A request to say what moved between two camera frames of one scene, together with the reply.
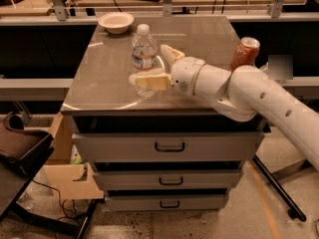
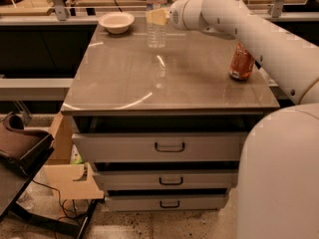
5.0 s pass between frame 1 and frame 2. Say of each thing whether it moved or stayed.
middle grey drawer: stayed
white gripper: moved
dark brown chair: stayed
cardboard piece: stayed
